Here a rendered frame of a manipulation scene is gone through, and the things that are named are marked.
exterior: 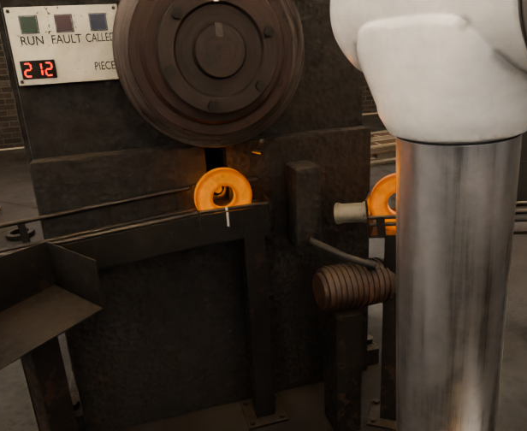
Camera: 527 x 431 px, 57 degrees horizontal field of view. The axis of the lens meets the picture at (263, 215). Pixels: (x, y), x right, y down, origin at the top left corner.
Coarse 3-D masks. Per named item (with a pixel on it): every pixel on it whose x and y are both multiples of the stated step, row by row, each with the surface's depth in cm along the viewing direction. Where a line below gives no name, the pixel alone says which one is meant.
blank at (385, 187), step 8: (392, 176) 127; (376, 184) 130; (384, 184) 128; (392, 184) 128; (376, 192) 129; (384, 192) 129; (392, 192) 128; (376, 200) 130; (384, 200) 130; (376, 208) 131; (384, 208) 130
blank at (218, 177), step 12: (216, 168) 132; (228, 168) 132; (204, 180) 129; (216, 180) 130; (228, 180) 131; (240, 180) 132; (204, 192) 130; (240, 192) 134; (204, 204) 131; (228, 204) 136
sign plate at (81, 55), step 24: (48, 24) 119; (72, 24) 120; (24, 48) 119; (48, 48) 120; (72, 48) 122; (96, 48) 123; (24, 72) 120; (48, 72) 122; (72, 72) 124; (96, 72) 125
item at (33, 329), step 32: (32, 256) 111; (64, 256) 109; (0, 288) 107; (32, 288) 112; (64, 288) 114; (96, 288) 104; (0, 320) 104; (32, 320) 103; (64, 320) 102; (0, 352) 94; (32, 352) 101; (32, 384) 106; (64, 384) 108; (64, 416) 110
